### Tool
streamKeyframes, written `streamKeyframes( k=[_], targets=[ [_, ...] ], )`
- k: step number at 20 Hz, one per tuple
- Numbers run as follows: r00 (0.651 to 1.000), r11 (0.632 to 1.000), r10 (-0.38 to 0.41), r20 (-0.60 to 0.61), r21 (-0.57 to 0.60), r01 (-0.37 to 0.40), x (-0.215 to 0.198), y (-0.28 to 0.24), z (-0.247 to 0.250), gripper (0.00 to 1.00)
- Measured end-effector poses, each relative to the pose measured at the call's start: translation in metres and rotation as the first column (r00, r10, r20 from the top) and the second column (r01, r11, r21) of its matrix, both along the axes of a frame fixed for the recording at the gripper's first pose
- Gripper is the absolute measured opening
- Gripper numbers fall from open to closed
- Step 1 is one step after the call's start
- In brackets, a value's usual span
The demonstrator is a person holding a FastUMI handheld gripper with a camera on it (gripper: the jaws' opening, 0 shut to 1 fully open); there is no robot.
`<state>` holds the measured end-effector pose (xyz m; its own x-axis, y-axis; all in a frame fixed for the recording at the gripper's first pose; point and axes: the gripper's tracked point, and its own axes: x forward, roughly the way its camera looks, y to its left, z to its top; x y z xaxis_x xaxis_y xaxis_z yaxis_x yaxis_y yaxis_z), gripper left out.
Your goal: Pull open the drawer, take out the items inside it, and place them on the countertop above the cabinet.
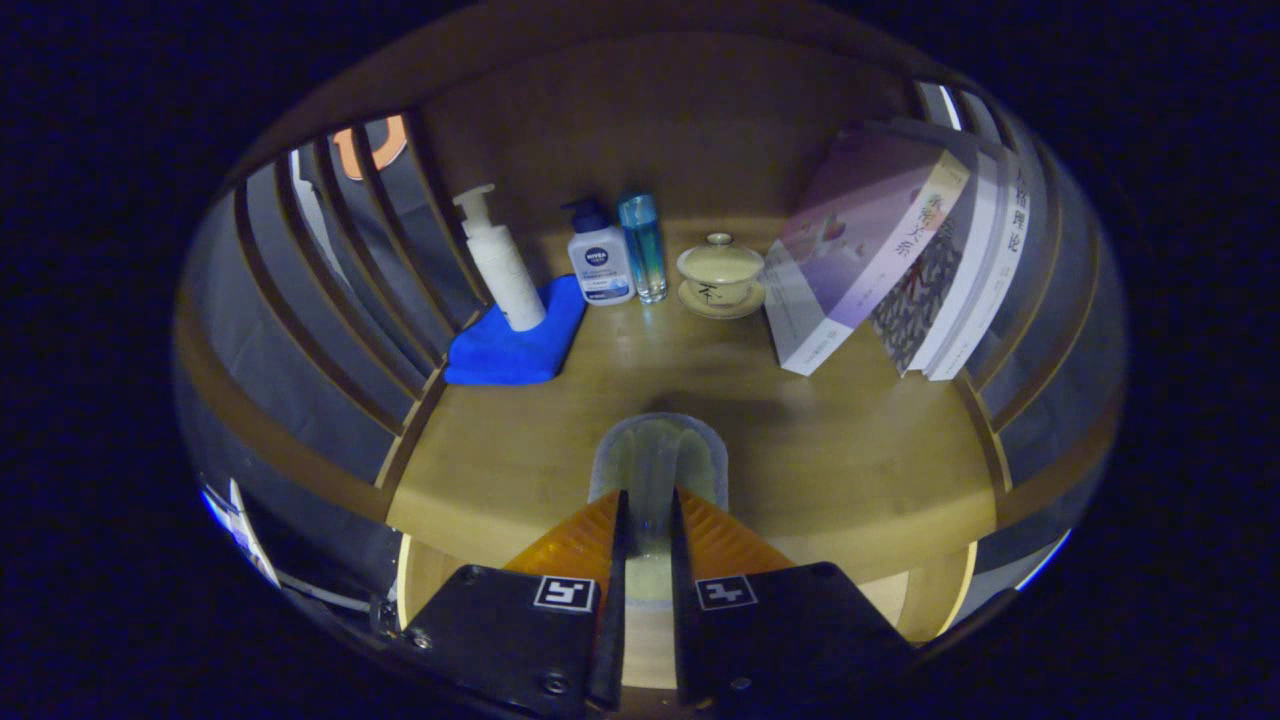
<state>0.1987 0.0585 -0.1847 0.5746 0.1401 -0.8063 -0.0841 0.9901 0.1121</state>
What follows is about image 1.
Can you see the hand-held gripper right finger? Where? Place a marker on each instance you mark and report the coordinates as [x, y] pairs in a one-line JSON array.
[[790, 630]]

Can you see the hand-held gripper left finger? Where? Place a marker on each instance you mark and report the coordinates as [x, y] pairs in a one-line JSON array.
[[500, 630]]

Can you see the pale green brush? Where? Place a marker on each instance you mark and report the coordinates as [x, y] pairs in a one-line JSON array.
[[655, 460]]

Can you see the wooden countertop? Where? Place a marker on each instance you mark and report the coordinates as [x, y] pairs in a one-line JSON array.
[[850, 440]]

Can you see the wooden cabinet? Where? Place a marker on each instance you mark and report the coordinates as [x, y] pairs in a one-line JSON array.
[[650, 120]]

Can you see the blue folded cloth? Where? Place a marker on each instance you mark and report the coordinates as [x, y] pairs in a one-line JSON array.
[[500, 355]]

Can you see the white pump bottle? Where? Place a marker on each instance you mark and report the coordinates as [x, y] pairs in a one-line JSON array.
[[505, 275]]

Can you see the dark patterned cover book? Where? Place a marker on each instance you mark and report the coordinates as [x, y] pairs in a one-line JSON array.
[[925, 290]]

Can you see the cream lidded tea cup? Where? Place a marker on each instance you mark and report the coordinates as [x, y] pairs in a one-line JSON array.
[[720, 268]]

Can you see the white lotion bottle blue cap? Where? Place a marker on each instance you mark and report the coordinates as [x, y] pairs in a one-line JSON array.
[[598, 265]]

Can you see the purple cover book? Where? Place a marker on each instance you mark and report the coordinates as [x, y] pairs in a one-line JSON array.
[[850, 240]]

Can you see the teal glass bottle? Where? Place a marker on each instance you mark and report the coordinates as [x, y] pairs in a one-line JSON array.
[[645, 250]]

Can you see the white spine book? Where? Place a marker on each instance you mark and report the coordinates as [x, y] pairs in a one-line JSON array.
[[1000, 250]]

